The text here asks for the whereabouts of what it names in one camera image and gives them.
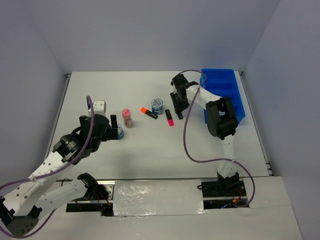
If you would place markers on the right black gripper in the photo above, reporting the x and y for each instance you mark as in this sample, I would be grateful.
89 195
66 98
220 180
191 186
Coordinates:
177 106

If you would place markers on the blue paint jar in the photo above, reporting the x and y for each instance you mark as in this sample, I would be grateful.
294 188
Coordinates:
120 132
157 106

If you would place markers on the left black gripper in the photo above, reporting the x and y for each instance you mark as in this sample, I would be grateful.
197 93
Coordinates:
111 133

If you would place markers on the reflective silver base plate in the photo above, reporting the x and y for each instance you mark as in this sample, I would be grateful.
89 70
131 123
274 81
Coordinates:
163 198

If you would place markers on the orange cap black highlighter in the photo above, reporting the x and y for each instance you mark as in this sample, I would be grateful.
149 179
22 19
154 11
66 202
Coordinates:
149 113

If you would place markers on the blue compartment tray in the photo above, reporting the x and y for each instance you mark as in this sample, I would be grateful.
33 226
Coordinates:
223 83

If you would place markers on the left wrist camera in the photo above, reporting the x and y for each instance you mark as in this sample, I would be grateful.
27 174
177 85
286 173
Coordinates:
99 107

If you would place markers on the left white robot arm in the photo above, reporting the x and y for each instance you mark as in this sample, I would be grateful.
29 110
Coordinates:
22 208

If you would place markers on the blue cap black highlighter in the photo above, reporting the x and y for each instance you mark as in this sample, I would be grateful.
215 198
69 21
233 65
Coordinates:
180 116

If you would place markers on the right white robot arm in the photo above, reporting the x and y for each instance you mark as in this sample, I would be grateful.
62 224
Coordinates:
221 121

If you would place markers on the pink cap black highlighter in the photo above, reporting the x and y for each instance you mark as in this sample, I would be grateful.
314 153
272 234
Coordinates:
169 118

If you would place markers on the pink lid crayon bottle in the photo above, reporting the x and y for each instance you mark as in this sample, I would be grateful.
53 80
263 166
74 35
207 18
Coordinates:
126 114

